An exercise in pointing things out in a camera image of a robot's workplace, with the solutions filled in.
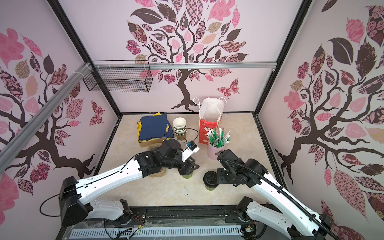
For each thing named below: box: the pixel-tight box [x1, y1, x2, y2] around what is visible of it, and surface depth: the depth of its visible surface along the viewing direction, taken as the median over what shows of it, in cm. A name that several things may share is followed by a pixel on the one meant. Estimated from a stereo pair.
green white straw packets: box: [209, 127, 231, 148], surface depth 85 cm
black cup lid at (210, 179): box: [203, 170, 219, 188], surface depth 76 cm
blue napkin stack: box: [139, 113, 175, 141], surface depth 109 cm
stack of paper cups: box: [172, 117, 188, 141], surface depth 97 cm
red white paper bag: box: [193, 97, 227, 145], surface depth 92 cm
